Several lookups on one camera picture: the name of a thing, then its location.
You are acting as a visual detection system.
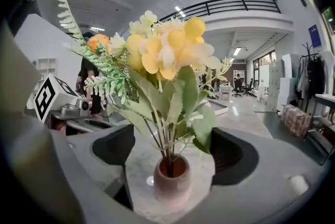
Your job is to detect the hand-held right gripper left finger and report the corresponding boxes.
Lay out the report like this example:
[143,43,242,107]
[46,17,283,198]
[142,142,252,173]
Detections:
[66,124,136,197]

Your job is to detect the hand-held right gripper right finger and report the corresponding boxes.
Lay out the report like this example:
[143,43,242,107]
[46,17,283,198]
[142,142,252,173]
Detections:
[209,127,324,187]

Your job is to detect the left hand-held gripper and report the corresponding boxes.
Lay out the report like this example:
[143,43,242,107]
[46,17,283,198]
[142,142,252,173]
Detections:
[33,73,114,133]

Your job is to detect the pink ceramic vase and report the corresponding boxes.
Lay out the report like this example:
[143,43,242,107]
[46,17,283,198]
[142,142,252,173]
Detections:
[153,154,193,210]

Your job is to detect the yellow artificial flowers bunch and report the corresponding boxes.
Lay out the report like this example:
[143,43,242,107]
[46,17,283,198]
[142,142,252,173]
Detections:
[54,0,233,178]

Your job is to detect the white rectangular tray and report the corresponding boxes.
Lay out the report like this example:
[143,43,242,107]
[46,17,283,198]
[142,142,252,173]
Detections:
[206,99,229,116]

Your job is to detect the white desk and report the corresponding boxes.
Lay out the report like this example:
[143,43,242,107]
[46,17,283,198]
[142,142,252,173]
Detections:
[218,83,234,100]

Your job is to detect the white cubby shelf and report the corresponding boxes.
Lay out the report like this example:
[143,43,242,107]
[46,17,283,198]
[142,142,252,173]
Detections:
[32,58,57,75]

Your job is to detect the black office chair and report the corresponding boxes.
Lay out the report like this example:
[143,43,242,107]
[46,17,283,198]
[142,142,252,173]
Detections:
[232,78,243,98]
[243,78,255,97]

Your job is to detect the patterned brown box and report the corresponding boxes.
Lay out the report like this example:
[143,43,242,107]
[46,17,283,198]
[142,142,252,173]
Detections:
[282,103,312,139]

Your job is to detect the white standing board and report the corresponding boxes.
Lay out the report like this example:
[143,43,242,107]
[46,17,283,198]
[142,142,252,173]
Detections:
[258,64,270,88]

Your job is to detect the white stacked boxes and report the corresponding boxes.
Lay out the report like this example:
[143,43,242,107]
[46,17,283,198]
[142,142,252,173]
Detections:
[276,53,300,111]

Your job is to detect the white side table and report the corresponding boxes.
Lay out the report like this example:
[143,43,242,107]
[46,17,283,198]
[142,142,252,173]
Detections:
[315,93,335,124]

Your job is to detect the black coat rack with clothes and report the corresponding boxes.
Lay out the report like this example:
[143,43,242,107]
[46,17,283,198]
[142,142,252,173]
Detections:
[296,43,327,115]

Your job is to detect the black balcony railing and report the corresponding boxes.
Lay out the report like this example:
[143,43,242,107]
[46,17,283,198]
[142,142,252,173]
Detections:
[159,0,282,23]

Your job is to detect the blue wall poster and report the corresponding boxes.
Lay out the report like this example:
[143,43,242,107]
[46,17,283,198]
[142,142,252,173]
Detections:
[308,24,322,48]

